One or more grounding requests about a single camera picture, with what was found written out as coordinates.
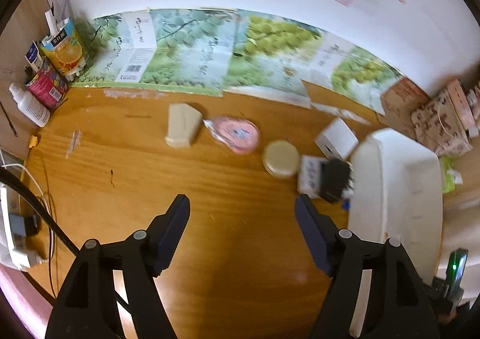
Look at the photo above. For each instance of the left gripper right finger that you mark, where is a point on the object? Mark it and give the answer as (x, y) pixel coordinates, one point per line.
(320, 234)

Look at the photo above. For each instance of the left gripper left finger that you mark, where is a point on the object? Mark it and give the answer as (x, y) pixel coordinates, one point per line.
(165, 233)

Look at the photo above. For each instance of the white plastic storage box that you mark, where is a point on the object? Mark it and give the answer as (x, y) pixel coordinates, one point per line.
(398, 193)

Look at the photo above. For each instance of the black power adapter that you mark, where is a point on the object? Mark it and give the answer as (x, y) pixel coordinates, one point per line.
(334, 178)

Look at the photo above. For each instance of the white dotted box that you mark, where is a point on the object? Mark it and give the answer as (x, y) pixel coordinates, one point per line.
(309, 175)

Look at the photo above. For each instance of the round beige tin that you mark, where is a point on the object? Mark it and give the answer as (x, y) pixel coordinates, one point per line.
(281, 159)

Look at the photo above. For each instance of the small white box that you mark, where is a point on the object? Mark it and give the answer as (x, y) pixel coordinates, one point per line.
(337, 140)

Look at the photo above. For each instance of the beige wedge box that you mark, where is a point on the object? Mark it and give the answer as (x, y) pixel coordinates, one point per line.
(184, 122)

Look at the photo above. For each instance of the pink round packet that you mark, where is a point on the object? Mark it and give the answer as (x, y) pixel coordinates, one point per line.
(240, 136)

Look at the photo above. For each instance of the green tissue pack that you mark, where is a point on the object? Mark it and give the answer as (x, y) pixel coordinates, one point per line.
(451, 178)

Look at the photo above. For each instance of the device with green light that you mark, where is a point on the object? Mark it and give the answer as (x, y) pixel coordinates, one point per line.
(455, 271)

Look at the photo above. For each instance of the white power strip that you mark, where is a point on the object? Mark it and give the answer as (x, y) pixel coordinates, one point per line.
(14, 231)

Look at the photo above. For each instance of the brown cardboard piece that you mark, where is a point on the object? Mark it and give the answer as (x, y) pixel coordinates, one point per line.
(398, 103)

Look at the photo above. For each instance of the patterned tote bag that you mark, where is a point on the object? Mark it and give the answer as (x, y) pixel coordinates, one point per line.
(437, 127)

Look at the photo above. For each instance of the white spray bottle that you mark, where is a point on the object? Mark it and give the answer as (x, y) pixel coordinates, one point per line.
(30, 106)

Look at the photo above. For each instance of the red pen cup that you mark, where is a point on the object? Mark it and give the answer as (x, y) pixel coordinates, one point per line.
(48, 87)

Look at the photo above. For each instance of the grape poster sheet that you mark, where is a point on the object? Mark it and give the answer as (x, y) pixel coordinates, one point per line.
(214, 51)

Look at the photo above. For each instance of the pink case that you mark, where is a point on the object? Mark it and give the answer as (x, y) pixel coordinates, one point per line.
(466, 106)

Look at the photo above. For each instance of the orange juice carton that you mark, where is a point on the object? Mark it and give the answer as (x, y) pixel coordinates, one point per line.
(65, 50)

